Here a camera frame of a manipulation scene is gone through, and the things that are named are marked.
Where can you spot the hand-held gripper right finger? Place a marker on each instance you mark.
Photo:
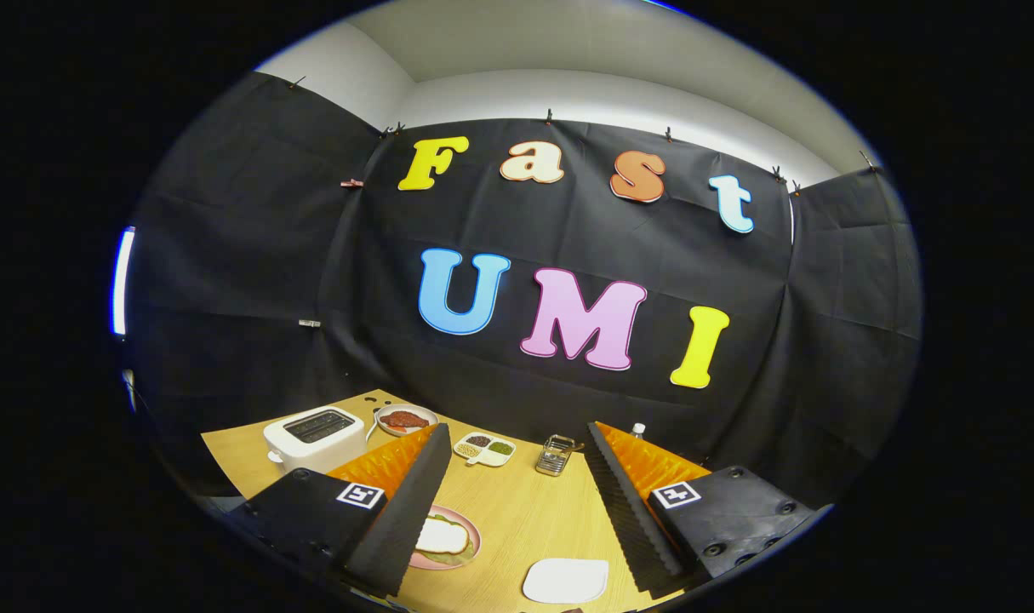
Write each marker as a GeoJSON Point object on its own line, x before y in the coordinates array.
{"type": "Point", "coordinates": [631, 519]}

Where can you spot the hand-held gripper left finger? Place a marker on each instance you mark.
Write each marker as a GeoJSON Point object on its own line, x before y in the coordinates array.
{"type": "Point", "coordinates": [406, 524]}

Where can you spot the brown crust bread slice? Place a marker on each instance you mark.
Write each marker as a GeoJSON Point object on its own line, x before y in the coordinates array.
{"type": "Point", "coordinates": [442, 536]}

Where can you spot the green lettuce leaf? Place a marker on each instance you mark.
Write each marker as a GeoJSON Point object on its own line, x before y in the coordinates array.
{"type": "Point", "coordinates": [457, 558]}

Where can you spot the pink plate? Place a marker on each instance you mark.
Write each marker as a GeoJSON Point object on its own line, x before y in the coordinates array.
{"type": "Point", "coordinates": [472, 532]}

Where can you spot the round white plate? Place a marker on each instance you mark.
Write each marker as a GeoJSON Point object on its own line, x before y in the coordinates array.
{"type": "Point", "coordinates": [406, 433]}

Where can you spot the flat white plate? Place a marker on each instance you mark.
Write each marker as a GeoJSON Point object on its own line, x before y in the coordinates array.
{"type": "Point", "coordinates": [565, 581]}

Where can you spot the pile of yellow beans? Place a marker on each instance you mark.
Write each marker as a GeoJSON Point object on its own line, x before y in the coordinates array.
{"type": "Point", "coordinates": [467, 449]}

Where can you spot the red meat slice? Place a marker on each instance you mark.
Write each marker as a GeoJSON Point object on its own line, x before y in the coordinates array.
{"type": "Point", "coordinates": [404, 420]}

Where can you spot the white divided dish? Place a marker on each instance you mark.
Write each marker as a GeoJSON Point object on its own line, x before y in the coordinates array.
{"type": "Point", "coordinates": [488, 459]}

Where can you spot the white toaster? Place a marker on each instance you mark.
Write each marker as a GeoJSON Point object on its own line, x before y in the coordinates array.
{"type": "Point", "coordinates": [312, 455]}

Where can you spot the pile of green beans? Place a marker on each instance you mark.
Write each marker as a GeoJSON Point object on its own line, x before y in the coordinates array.
{"type": "Point", "coordinates": [501, 447]}

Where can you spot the black backdrop cloth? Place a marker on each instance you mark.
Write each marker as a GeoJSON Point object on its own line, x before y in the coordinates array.
{"type": "Point", "coordinates": [380, 281]}

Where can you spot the row of black clips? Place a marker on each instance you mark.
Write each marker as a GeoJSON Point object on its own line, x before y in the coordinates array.
{"type": "Point", "coordinates": [549, 117]}

